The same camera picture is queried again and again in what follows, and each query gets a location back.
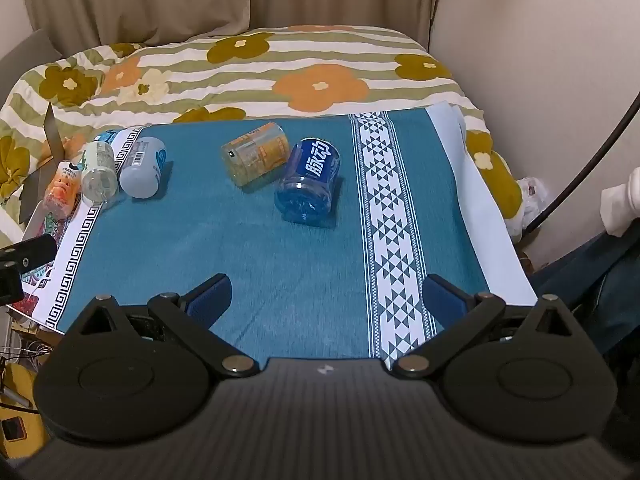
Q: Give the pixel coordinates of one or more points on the dark blue jeans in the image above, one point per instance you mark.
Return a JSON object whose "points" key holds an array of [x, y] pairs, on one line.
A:
{"points": [[600, 282]]}

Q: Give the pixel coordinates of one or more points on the white bottle blue label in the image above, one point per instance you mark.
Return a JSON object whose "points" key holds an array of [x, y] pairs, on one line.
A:
{"points": [[142, 170]]}

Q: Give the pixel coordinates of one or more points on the brown cardboard piece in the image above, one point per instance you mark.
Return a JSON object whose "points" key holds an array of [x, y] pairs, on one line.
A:
{"points": [[36, 190]]}

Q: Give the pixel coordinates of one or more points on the teal patterned tablecloth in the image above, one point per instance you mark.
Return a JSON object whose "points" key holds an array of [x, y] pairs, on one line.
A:
{"points": [[250, 260]]}

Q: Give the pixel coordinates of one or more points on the grey board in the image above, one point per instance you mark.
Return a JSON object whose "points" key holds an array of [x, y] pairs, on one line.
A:
{"points": [[25, 55]]}

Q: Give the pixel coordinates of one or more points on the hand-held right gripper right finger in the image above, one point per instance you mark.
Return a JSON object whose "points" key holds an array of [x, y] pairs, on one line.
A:
{"points": [[443, 301]]}

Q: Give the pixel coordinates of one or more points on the blue plastic bottle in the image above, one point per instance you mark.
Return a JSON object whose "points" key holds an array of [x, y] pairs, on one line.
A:
{"points": [[310, 175]]}

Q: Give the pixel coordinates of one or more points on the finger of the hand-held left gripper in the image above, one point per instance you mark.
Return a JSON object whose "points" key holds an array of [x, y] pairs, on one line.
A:
{"points": [[27, 255]]}

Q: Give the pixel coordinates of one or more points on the floral striped blanket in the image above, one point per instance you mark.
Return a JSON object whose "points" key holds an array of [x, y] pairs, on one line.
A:
{"points": [[320, 60]]}

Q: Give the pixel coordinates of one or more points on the white plastic bag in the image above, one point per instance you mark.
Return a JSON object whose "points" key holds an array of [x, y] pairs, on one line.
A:
{"points": [[532, 195]]}

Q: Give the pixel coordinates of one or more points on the yellow bag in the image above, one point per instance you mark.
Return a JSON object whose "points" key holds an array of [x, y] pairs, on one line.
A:
{"points": [[17, 385]]}

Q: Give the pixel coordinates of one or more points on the yellow label clear bottle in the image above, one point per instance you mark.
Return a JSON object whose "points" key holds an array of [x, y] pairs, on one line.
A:
{"points": [[255, 156]]}

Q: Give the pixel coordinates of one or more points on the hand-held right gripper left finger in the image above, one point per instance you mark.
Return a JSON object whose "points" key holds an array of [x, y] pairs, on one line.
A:
{"points": [[210, 301]]}

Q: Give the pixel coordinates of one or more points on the colourful printed cloth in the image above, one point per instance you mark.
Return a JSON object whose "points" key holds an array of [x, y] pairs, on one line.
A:
{"points": [[47, 230]]}

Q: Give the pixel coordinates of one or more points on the white cloth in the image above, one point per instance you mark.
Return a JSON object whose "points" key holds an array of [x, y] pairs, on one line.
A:
{"points": [[620, 205]]}

